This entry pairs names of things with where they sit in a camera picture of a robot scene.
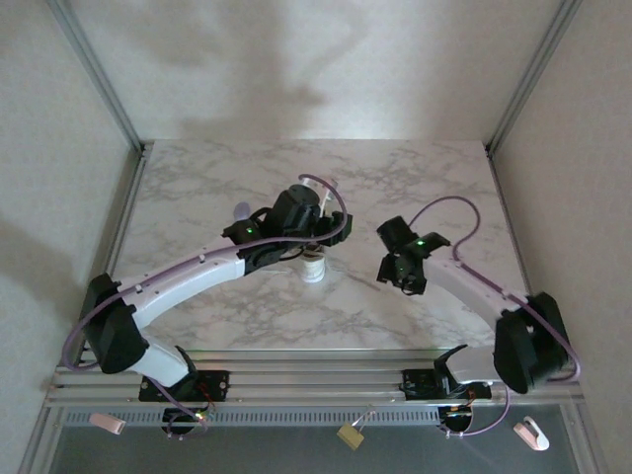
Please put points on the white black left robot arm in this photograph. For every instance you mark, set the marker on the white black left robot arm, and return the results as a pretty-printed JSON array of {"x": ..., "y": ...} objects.
[{"x": 187, "y": 281}]

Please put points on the aluminium table side rail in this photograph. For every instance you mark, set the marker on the aluminium table side rail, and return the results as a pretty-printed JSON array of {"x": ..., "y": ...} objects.
[
  {"x": 514, "y": 222},
  {"x": 118, "y": 222}
]

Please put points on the aluminium frame post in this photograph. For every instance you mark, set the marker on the aluminium frame post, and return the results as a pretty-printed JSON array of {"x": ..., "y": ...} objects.
[
  {"x": 533, "y": 74},
  {"x": 101, "y": 74}
]

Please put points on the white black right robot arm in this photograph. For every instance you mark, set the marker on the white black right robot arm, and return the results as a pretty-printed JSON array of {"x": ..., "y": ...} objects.
[{"x": 469, "y": 291}]

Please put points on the brass padlock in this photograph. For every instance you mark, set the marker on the brass padlock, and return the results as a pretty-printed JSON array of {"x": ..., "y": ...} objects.
[{"x": 350, "y": 436}]

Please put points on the small white sneaker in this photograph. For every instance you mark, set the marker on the small white sneaker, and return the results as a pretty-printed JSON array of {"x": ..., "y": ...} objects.
[{"x": 313, "y": 271}]

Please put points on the pink and white clip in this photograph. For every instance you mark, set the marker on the pink and white clip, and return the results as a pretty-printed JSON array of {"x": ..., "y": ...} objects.
[{"x": 530, "y": 433}]

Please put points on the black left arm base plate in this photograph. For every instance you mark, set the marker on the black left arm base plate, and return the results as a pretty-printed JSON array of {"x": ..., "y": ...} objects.
[{"x": 217, "y": 385}]

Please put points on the aluminium extrusion base rails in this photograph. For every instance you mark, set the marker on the aluminium extrusion base rails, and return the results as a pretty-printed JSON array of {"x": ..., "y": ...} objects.
[{"x": 316, "y": 380}]

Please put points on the aluminium frame leg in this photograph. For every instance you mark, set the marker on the aluminium frame leg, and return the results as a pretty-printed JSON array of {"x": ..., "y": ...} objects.
[
  {"x": 587, "y": 444},
  {"x": 35, "y": 444}
]

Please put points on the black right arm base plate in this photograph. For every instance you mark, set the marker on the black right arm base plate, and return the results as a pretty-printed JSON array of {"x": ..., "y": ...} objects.
[{"x": 419, "y": 382}]

